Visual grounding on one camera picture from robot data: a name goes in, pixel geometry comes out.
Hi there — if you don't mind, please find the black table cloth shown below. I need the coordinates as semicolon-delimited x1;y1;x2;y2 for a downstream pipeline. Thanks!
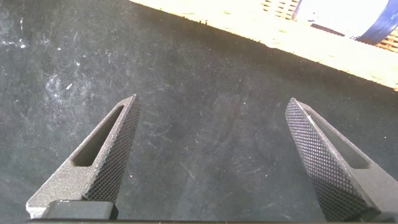
0;0;398;224

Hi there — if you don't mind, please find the wicker basket with brown handles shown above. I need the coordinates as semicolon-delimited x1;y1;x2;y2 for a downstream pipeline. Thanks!
129;0;398;92

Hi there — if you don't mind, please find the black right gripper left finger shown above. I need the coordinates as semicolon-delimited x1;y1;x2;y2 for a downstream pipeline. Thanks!
26;94;141;219

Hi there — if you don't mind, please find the small blue black-capped jar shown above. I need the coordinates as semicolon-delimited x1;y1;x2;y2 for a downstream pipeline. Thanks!
292;0;398;47

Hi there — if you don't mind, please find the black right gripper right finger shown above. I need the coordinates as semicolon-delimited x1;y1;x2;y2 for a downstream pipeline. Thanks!
284;97;398;222

